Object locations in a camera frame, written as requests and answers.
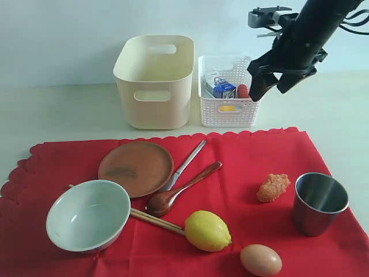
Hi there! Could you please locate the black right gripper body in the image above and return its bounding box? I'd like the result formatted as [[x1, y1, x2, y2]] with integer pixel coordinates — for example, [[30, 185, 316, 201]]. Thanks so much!
[[247, 5, 329, 77]]

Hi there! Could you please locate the red sausage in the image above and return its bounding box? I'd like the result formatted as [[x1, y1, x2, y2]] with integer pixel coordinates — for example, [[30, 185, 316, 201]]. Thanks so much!
[[237, 84, 250, 99]]

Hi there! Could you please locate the blue white milk carton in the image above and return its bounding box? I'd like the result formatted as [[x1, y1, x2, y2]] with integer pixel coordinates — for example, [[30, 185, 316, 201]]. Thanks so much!
[[204, 72, 236, 99]]

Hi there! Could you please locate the yellow cheese wedge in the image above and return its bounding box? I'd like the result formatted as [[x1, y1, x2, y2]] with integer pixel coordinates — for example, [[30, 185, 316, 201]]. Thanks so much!
[[219, 106, 236, 112]]

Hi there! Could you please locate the yellow lemon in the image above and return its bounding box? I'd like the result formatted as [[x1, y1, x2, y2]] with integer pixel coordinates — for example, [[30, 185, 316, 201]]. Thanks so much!
[[184, 210, 232, 252]]

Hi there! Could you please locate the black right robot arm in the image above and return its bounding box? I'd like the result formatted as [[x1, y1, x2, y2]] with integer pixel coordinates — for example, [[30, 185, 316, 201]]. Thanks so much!
[[247, 1, 361, 102]]

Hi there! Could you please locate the white perforated plastic basket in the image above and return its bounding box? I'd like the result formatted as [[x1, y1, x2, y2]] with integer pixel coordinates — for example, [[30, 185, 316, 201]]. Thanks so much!
[[198, 55, 260, 128]]

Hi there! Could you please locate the steel table knife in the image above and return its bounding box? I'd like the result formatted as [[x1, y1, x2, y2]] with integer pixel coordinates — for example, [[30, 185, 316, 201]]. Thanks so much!
[[158, 140, 206, 192]]

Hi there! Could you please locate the fried chicken nugget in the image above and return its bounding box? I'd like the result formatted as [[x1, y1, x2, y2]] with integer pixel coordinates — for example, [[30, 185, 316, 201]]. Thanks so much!
[[257, 174, 291, 203]]

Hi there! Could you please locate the cream plastic bin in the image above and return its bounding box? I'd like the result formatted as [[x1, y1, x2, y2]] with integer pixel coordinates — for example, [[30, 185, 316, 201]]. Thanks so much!
[[113, 35, 194, 129]]

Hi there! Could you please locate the stainless steel cup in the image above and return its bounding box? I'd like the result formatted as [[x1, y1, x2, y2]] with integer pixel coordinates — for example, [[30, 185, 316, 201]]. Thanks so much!
[[292, 172, 349, 237]]

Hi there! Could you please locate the brown round plate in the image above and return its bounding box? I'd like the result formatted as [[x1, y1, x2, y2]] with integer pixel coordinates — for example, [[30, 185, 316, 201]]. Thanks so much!
[[97, 141, 174, 199]]

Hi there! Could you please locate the dark wooden spoon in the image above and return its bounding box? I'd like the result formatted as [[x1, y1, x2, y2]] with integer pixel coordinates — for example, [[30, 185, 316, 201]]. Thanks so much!
[[146, 161, 223, 218]]

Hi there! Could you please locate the lower wooden chopstick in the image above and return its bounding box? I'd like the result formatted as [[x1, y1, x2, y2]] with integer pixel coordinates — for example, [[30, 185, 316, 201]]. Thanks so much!
[[130, 212, 185, 236]]

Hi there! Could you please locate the wooden chopstick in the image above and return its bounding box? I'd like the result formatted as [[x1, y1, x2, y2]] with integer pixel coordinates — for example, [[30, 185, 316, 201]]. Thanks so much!
[[130, 212, 185, 236], [67, 184, 183, 231]]

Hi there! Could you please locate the brown egg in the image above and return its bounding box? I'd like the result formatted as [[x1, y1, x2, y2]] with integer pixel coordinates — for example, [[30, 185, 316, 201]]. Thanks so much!
[[240, 244, 283, 276]]

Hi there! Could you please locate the upper wooden chopstick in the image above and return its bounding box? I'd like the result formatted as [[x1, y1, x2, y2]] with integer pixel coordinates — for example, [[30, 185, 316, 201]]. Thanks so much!
[[67, 184, 183, 231]]

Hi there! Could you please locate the white ceramic bowl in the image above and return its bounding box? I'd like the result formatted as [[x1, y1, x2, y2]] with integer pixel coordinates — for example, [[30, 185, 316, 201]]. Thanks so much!
[[46, 180, 131, 253]]

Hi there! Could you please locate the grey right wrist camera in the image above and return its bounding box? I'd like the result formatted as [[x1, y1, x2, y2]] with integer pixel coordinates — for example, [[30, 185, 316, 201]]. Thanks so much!
[[247, 6, 299, 29]]

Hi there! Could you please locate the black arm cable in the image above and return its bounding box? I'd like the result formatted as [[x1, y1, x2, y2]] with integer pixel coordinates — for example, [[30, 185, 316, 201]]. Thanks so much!
[[340, 10, 369, 36]]

